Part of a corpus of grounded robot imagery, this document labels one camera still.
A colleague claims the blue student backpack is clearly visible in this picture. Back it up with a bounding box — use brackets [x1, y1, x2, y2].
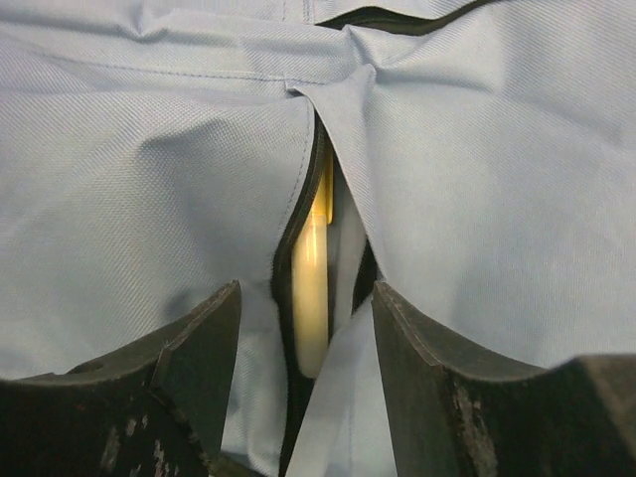
[1, 1, 635, 476]

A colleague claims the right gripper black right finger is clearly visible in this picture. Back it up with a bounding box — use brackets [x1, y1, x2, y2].
[372, 282, 635, 476]

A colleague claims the yellow highlighter marker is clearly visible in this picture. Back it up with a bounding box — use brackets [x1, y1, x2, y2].
[291, 146, 334, 379]

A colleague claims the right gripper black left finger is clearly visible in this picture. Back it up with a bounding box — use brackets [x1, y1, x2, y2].
[1, 282, 242, 476]

